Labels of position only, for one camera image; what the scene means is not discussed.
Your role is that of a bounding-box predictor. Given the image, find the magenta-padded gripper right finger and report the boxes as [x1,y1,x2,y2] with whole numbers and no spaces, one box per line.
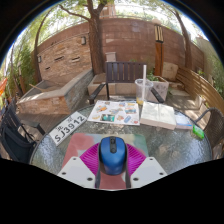
[124,143,169,190]

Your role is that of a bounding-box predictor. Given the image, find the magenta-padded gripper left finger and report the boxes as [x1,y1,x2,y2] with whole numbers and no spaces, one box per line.
[57,143,103,190]

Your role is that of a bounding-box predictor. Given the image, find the blue computer mouse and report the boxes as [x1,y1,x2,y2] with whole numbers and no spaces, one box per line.
[98,135,128,176]

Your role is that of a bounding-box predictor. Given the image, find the white license plate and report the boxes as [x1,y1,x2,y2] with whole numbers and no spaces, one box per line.
[48,110,88,147]

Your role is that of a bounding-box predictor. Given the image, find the open white book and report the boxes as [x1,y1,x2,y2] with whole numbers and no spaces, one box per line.
[139,101,178,131]

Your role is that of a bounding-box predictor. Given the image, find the small closed book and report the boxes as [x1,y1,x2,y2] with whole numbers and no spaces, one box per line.
[173,113,194,130]

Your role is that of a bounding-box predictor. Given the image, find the green plastic packet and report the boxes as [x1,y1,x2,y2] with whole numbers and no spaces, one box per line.
[192,125,205,140]

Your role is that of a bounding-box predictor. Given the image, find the printed picture sheet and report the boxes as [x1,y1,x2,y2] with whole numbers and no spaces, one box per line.
[87,99,141,127]

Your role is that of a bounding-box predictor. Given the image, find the black metal chair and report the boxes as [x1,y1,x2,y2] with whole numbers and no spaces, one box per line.
[0,99,46,164]

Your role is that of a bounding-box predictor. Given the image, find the stone raised bed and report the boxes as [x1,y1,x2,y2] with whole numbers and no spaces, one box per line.
[16,68,94,116]

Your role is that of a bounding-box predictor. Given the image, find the clear plastic cup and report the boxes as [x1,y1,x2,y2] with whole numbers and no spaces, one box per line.
[134,78,154,106]

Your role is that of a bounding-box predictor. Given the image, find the white drinking straw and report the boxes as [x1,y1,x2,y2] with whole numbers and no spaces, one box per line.
[141,64,148,103]

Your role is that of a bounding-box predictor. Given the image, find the wooden slat fence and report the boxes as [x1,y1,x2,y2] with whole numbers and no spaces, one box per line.
[175,67,224,114]

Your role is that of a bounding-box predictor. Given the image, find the dark wooden bench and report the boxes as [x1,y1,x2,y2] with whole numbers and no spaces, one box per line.
[88,60,166,105]

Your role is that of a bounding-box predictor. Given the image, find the forked tree trunk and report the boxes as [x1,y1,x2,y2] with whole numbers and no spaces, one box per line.
[59,0,113,76]

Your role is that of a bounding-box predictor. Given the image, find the slim tree trunk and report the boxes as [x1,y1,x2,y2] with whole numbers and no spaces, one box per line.
[168,6,195,69]

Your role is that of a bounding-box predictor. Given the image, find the wooden lamp post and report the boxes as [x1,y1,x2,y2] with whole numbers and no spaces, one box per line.
[153,19,165,77]

